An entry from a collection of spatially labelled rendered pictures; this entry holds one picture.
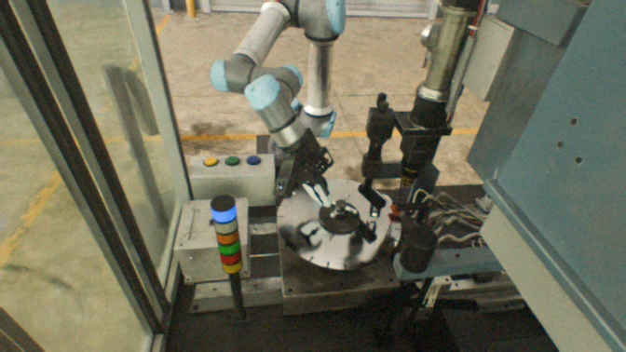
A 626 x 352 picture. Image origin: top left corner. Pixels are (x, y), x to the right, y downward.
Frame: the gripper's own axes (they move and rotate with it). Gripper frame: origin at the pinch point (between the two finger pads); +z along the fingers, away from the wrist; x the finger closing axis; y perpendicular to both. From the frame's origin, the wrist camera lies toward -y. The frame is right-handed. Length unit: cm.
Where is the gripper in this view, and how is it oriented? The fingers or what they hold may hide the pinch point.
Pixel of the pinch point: (325, 205)
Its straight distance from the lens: 88.9
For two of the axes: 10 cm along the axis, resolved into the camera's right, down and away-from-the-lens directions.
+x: -7.2, 0.0, 7.0
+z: 4.6, 7.5, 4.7
